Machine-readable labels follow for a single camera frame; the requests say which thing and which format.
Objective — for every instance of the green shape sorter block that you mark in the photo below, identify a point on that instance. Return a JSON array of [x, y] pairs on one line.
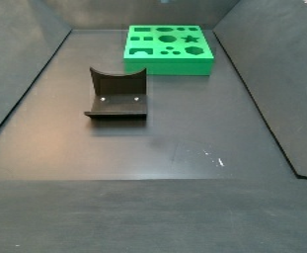
[[167, 50]]

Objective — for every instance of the black curved holder stand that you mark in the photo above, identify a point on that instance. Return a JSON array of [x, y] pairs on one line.
[[120, 95]]

